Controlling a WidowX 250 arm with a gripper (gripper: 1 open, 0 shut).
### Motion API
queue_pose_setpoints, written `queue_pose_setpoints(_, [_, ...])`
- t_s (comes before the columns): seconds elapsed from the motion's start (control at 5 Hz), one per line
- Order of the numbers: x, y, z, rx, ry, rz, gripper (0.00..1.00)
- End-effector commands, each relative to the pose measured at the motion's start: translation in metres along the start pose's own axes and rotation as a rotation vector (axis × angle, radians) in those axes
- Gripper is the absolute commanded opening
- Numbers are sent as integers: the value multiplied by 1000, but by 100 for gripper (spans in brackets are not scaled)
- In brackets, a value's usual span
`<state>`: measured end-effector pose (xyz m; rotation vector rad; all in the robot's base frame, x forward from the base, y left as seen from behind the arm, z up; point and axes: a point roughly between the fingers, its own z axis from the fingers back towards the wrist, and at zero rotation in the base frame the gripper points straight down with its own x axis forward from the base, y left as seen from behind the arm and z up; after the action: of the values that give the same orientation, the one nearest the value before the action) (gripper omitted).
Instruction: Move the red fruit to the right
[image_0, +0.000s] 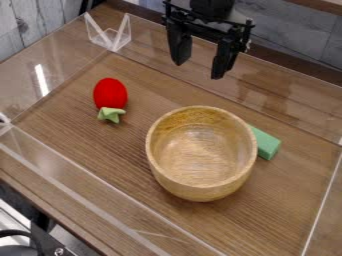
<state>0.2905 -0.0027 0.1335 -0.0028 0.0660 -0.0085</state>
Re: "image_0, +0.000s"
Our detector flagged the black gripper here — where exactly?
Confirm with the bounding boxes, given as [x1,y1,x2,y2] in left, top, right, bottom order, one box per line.
[163,0,256,80]

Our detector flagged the red plush strawberry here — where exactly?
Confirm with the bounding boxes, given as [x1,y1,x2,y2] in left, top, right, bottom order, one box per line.
[93,78,129,124]

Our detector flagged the wooden bowl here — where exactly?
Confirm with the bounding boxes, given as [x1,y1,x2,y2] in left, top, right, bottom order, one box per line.
[146,105,258,202]

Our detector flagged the green foam block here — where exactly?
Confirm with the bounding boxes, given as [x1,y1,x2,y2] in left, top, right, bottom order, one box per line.
[252,126,282,160]

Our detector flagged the clear acrylic tray wall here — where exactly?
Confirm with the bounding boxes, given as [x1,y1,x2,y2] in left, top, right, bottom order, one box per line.
[0,8,342,256]

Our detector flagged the black metal bracket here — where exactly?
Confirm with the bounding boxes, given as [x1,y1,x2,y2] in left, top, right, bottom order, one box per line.
[30,223,70,256]

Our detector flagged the black cable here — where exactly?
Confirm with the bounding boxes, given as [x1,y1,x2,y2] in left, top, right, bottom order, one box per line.
[0,229,46,256]

